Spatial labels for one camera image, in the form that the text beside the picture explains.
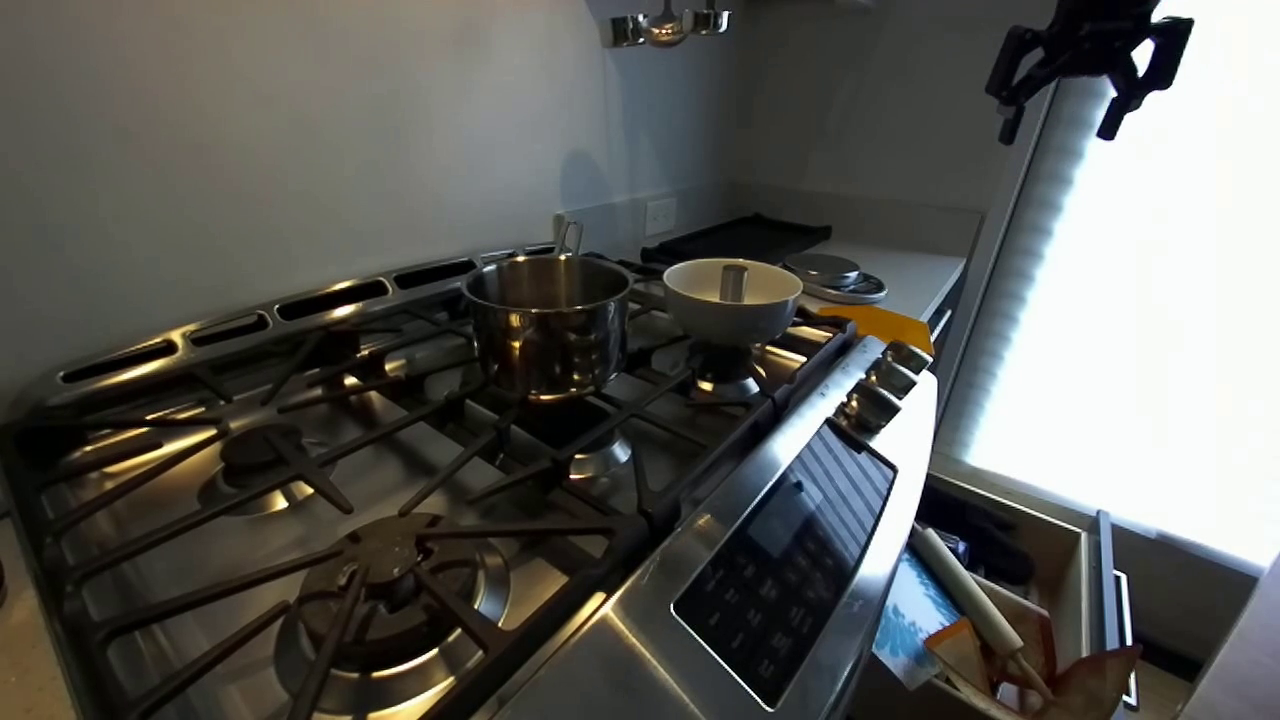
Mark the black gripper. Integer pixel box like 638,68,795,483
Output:
984,0,1202,148

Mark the orange honeycomb silicone coaster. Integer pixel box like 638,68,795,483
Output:
803,299,942,361

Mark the silver stove knob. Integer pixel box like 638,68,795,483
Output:
870,357,923,406
888,335,935,381
837,377,910,440

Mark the black stove control panel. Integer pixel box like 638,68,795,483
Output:
671,420,901,714

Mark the stainless steel gas stove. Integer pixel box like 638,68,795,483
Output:
0,218,943,720

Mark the white window blind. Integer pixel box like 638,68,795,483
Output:
934,0,1280,572

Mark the black flat griddle pan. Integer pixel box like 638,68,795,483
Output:
638,213,837,267

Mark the black cast iron grate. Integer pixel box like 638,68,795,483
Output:
6,324,632,720
617,283,864,446
384,283,752,535

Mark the white ceramic bowl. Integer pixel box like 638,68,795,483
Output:
661,254,808,353

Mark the small round gas burner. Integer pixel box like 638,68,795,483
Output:
197,425,323,524
684,340,776,414
513,396,642,491

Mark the open white drawer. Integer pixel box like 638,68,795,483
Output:
854,458,1145,720

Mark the wooden rolling pin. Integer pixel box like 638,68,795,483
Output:
911,524,1055,697

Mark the blue flat packet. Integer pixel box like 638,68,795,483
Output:
873,554,969,692

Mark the stainless steel pot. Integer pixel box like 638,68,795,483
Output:
456,213,638,408

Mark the brown crumpled paper bag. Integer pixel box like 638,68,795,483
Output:
929,613,1145,720

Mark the dark wooden cabinet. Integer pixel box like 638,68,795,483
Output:
1177,556,1280,720

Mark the large round gas burner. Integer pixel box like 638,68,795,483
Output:
273,516,515,720

